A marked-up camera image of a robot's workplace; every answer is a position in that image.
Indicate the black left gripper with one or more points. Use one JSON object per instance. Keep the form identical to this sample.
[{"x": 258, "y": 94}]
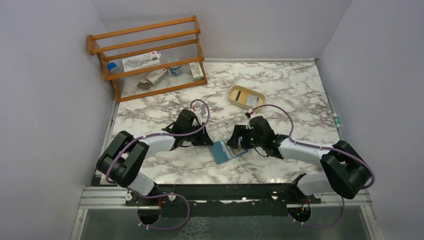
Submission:
[{"x": 197, "y": 137}]

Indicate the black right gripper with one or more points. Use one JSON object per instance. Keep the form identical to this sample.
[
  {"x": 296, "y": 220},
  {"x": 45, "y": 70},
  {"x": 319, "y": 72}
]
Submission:
[{"x": 241, "y": 139}]

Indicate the blue leather card holder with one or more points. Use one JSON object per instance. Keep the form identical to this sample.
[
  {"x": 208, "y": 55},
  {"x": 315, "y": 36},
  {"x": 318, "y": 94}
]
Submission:
[{"x": 221, "y": 152}]

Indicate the white card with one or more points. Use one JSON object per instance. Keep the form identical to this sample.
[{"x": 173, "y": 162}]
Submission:
[{"x": 252, "y": 101}]

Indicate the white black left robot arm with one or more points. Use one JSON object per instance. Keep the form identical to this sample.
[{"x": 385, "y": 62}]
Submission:
[{"x": 123, "y": 158}]

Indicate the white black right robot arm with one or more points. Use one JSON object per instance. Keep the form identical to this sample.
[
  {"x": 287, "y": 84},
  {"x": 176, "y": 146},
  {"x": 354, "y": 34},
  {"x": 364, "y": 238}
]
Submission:
[{"x": 342, "y": 173}]

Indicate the yellow grey card in tray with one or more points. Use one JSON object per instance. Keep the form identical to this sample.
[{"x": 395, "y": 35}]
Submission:
[{"x": 241, "y": 96}]

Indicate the beige oval tray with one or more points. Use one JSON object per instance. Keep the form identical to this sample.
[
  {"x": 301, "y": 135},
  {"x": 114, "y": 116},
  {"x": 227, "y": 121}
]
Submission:
[{"x": 235, "y": 88}]

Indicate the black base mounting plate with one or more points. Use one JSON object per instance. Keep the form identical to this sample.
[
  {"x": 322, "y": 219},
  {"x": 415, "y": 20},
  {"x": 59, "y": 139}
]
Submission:
[{"x": 218, "y": 200}]

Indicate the green white small box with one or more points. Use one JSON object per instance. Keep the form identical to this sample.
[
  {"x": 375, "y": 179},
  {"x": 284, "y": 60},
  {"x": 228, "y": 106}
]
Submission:
[{"x": 196, "y": 71}]

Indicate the blue white small jar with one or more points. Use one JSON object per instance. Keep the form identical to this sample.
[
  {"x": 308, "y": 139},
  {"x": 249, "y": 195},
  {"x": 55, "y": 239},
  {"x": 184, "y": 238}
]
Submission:
[{"x": 176, "y": 70}]

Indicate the white blister pack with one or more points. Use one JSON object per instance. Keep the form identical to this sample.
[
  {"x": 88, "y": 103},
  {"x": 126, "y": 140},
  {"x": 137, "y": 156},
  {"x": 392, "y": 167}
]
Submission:
[{"x": 141, "y": 61}]

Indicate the wooden tiered shelf rack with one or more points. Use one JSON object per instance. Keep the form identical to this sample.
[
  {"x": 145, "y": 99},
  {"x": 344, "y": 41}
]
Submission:
[{"x": 178, "y": 42}]

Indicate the blue white eraser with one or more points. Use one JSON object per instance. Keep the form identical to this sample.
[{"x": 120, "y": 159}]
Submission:
[{"x": 113, "y": 68}]

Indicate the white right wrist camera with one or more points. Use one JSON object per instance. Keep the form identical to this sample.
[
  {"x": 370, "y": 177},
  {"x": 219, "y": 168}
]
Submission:
[{"x": 250, "y": 115}]

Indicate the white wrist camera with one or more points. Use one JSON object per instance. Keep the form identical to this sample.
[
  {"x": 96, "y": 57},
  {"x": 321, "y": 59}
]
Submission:
[
  {"x": 250, "y": 115},
  {"x": 200, "y": 116}
]

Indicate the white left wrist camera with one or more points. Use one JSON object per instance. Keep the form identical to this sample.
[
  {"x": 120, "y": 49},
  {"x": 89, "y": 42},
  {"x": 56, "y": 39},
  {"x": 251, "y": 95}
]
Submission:
[{"x": 200, "y": 116}]

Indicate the aluminium frame rail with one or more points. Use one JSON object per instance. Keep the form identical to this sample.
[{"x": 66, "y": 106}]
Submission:
[{"x": 103, "y": 197}]

